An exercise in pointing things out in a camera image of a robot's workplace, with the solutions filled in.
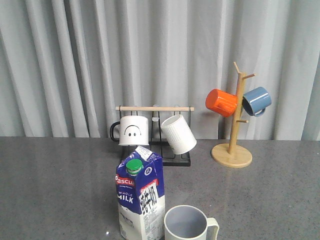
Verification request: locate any blue mug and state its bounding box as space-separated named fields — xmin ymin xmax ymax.
xmin=242 ymin=86 xmax=272 ymax=117

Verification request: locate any blue white milk carton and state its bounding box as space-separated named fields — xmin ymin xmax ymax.
xmin=115 ymin=146 xmax=165 ymax=240

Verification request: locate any orange mug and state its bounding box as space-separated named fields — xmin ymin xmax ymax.
xmin=205 ymin=88 xmax=238 ymax=117

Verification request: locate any wooden mug tree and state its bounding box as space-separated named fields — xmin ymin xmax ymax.
xmin=211 ymin=62 xmax=255 ymax=168

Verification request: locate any white smiley face mug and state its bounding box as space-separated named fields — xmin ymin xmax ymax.
xmin=109 ymin=115 xmax=149 ymax=146

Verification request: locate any white ribbed mug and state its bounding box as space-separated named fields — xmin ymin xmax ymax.
xmin=160 ymin=114 xmax=197 ymax=155

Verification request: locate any black wire mug rack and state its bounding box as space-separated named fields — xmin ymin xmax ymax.
xmin=115 ymin=105 xmax=195 ymax=167

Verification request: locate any grey curtain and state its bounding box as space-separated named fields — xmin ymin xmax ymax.
xmin=0 ymin=0 xmax=320 ymax=140

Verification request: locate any cream HOME mug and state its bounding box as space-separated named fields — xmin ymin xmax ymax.
xmin=164 ymin=205 xmax=220 ymax=240

